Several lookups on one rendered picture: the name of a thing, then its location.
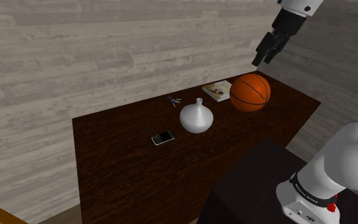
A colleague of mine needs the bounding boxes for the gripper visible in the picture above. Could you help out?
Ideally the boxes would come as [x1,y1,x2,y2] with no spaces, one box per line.
[251,8,308,67]

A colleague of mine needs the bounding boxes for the orange basketball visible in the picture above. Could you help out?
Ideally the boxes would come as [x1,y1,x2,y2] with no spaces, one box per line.
[229,73,272,113]

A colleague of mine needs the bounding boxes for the pale book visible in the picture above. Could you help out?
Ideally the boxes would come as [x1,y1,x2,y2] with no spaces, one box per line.
[202,80,233,102]

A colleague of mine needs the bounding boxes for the white round vase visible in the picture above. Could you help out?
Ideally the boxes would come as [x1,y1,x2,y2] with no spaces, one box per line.
[179,97,214,134]

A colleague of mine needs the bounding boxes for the keys with blue tags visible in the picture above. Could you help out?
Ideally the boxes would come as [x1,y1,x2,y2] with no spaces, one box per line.
[167,95,182,108]

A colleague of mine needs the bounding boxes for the black and silver phone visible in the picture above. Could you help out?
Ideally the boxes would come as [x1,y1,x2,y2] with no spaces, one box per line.
[151,130,176,146]

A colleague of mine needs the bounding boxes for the dark wooden table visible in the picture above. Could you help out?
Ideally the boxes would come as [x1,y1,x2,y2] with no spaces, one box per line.
[72,70,322,224]

